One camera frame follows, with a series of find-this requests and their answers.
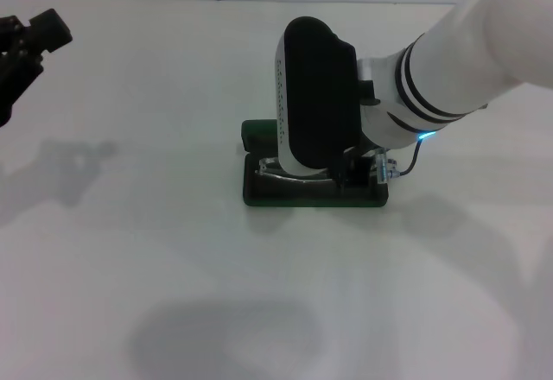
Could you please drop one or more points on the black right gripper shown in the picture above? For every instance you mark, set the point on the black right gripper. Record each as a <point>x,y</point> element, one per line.
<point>362,170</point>

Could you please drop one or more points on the clear white glasses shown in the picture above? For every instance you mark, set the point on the clear white glasses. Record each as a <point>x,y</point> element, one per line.
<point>270,168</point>

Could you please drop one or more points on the green glasses case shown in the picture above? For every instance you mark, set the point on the green glasses case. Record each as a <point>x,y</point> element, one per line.
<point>302,202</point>

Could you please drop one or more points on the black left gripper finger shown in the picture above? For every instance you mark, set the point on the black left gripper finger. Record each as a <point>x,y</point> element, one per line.
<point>49,26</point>
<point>17,77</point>

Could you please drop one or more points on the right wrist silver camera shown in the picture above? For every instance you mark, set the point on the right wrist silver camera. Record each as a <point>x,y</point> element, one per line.
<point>319,95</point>

